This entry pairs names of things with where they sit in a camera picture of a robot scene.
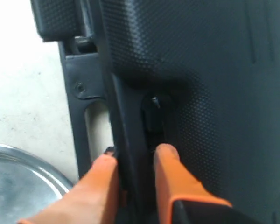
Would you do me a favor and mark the round metal plate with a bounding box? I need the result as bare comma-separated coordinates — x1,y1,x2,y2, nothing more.
0,144,73,224

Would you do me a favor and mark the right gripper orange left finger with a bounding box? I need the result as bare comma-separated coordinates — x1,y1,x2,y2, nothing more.
18,147,119,224

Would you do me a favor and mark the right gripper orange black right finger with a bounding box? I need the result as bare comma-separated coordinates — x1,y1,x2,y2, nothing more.
154,144,280,224

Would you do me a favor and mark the black plastic tool case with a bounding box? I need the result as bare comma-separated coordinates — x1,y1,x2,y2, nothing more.
31,0,280,224

